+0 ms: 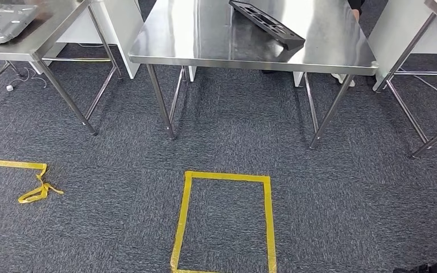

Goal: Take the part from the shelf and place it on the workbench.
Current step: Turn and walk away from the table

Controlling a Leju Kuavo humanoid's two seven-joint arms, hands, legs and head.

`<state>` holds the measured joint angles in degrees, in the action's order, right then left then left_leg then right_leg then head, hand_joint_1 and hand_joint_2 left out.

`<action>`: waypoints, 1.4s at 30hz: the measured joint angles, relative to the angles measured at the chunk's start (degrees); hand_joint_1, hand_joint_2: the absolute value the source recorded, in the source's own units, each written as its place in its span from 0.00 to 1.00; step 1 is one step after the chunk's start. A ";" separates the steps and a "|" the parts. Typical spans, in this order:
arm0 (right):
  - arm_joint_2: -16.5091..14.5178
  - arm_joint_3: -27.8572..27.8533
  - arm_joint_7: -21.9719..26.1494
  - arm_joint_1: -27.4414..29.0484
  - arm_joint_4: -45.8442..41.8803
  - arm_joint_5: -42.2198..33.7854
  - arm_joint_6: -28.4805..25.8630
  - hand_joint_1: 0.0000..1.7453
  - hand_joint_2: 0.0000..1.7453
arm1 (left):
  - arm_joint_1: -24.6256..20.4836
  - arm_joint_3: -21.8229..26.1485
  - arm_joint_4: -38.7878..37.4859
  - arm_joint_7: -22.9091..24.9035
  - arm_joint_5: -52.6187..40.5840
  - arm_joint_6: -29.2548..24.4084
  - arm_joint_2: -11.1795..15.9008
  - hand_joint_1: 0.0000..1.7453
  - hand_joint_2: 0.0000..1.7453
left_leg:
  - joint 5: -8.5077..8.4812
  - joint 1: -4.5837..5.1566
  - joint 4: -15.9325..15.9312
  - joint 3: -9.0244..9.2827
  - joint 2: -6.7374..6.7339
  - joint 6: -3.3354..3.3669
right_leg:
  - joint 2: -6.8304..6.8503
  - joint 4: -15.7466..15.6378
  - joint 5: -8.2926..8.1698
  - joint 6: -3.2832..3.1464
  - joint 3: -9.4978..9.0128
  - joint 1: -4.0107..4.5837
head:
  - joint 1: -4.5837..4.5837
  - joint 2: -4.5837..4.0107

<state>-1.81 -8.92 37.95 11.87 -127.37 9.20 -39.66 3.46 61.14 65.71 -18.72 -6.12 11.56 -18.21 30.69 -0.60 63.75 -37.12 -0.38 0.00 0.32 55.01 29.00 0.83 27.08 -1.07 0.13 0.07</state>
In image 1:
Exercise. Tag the black plastic car part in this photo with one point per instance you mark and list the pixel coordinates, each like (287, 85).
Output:
(267, 23)

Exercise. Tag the yellow floor tape square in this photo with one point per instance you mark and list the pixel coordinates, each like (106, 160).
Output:
(267, 226)
(15, 164)

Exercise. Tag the white board panel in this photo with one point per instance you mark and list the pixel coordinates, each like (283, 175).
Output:
(124, 30)
(395, 22)

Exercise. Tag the person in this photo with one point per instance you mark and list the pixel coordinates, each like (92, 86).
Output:
(356, 13)

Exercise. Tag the grey metal plate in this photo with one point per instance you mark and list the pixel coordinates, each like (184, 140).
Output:
(7, 22)

